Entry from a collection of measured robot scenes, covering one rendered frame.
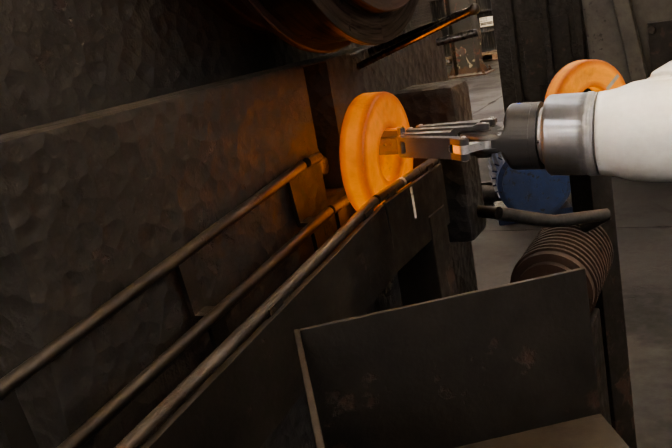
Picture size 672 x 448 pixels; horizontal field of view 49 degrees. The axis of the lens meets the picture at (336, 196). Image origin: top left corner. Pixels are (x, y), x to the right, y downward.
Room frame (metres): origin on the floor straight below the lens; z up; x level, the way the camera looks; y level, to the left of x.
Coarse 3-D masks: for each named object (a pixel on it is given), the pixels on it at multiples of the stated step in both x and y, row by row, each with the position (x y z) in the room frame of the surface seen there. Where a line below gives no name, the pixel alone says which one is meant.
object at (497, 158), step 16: (496, 160) 3.02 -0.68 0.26; (496, 176) 2.89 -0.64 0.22; (512, 176) 2.80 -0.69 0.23; (528, 176) 2.79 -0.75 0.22; (544, 176) 2.78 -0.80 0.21; (560, 176) 2.77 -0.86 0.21; (496, 192) 2.94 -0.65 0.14; (512, 192) 2.81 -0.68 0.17; (528, 192) 2.80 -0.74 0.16; (544, 192) 2.79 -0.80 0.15; (560, 192) 2.78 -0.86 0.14; (512, 208) 2.83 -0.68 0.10; (528, 208) 2.80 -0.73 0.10; (544, 208) 2.79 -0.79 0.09; (560, 208) 2.91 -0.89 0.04
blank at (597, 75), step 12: (588, 60) 1.24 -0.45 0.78; (600, 60) 1.24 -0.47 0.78; (564, 72) 1.23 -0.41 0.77; (576, 72) 1.23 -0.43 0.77; (588, 72) 1.23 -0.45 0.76; (600, 72) 1.24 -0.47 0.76; (612, 72) 1.25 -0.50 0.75; (552, 84) 1.24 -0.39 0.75; (564, 84) 1.22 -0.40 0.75; (576, 84) 1.22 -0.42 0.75; (588, 84) 1.23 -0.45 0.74; (600, 84) 1.24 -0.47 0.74; (612, 84) 1.25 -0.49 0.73; (624, 84) 1.26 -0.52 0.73
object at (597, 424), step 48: (528, 288) 0.48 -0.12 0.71; (576, 288) 0.48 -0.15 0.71; (336, 336) 0.46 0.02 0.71; (384, 336) 0.47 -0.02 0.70; (432, 336) 0.47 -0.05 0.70; (480, 336) 0.47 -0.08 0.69; (528, 336) 0.48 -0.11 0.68; (576, 336) 0.48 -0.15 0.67; (336, 384) 0.46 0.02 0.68; (384, 384) 0.47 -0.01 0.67; (432, 384) 0.47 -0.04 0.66; (480, 384) 0.47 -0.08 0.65; (528, 384) 0.48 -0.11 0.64; (576, 384) 0.48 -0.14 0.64; (336, 432) 0.46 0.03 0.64; (384, 432) 0.47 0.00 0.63; (432, 432) 0.47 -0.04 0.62; (480, 432) 0.47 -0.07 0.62; (528, 432) 0.47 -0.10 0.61; (576, 432) 0.46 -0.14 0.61
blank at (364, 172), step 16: (368, 96) 0.89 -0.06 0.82; (384, 96) 0.90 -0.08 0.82; (352, 112) 0.87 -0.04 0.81; (368, 112) 0.86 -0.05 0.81; (384, 112) 0.90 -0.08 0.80; (400, 112) 0.94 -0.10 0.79; (352, 128) 0.86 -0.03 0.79; (368, 128) 0.85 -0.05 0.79; (384, 128) 0.89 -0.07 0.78; (352, 144) 0.85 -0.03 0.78; (368, 144) 0.85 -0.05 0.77; (352, 160) 0.84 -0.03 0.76; (368, 160) 0.85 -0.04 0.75; (384, 160) 0.94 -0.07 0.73; (400, 160) 0.93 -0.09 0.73; (352, 176) 0.84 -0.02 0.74; (368, 176) 0.84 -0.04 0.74; (384, 176) 0.92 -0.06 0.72; (400, 176) 0.92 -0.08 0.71; (352, 192) 0.85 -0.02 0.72; (368, 192) 0.84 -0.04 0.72
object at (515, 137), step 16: (512, 112) 0.80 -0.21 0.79; (528, 112) 0.80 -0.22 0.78; (496, 128) 0.83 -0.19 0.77; (512, 128) 0.79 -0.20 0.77; (528, 128) 0.78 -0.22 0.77; (496, 144) 0.80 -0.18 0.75; (512, 144) 0.79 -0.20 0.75; (528, 144) 0.78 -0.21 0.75; (512, 160) 0.80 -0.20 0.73; (528, 160) 0.79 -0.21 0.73
